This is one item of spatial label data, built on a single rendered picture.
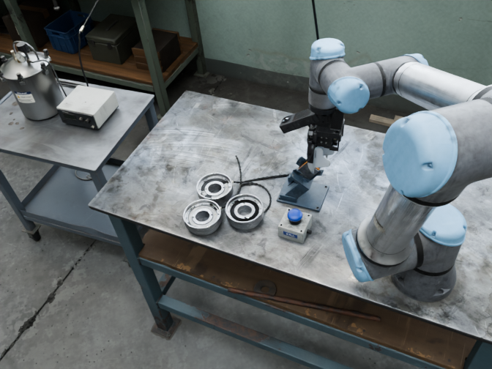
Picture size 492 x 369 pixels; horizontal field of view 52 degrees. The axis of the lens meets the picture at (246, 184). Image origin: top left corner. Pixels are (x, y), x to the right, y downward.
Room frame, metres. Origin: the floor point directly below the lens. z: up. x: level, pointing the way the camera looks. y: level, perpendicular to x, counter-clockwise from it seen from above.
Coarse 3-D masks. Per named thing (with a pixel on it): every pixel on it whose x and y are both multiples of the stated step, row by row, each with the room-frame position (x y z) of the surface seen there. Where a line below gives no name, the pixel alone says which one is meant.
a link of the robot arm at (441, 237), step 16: (448, 208) 0.67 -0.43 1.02; (432, 224) 0.63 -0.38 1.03; (448, 224) 0.62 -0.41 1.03; (464, 224) 0.63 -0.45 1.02; (416, 240) 0.61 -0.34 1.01; (432, 240) 0.60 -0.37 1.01; (448, 240) 0.59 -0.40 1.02; (464, 240) 0.61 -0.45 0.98; (432, 256) 0.58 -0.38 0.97; (448, 256) 0.59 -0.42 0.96; (432, 272) 0.59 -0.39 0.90
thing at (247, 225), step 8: (232, 200) 0.94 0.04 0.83; (256, 200) 0.93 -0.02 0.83; (240, 208) 0.92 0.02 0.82; (248, 208) 0.92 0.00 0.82; (240, 216) 0.88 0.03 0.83; (248, 216) 0.88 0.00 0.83; (232, 224) 0.86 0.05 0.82; (240, 224) 0.85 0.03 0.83; (248, 224) 0.85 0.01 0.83; (256, 224) 0.86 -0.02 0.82
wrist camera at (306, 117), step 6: (294, 114) 1.00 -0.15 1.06; (300, 114) 0.98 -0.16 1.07; (306, 114) 0.97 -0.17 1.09; (312, 114) 0.95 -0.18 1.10; (282, 120) 1.00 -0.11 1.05; (288, 120) 0.98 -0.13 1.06; (294, 120) 0.97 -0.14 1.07; (300, 120) 0.96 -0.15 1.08; (306, 120) 0.95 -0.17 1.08; (312, 120) 0.95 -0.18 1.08; (318, 120) 0.94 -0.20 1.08; (282, 126) 0.97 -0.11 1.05; (288, 126) 0.97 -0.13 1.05; (294, 126) 0.96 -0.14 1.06; (300, 126) 0.96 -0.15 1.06
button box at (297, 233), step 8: (288, 208) 0.87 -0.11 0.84; (304, 216) 0.84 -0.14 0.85; (280, 224) 0.82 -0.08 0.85; (288, 224) 0.82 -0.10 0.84; (296, 224) 0.81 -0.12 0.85; (304, 224) 0.81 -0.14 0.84; (280, 232) 0.81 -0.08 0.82; (288, 232) 0.80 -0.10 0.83; (296, 232) 0.79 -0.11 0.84; (304, 232) 0.79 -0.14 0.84; (296, 240) 0.79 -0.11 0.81; (304, 240) 0.79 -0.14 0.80
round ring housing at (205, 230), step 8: (200, 200) 0.95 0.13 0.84; (208, 200) 0.94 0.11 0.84; (192, 208) 0.93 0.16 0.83; (216, 208) 0.92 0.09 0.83; (184, 216) 0.90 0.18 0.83; (200, 216) 0.92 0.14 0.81; (208, 216) 0.91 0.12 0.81; (200, 224) 0.87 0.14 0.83; (216, 224) 0.86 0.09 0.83; (192, 232) 0.86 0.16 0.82; (200, 232) 0.85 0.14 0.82; (208, 232) 0.85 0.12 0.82
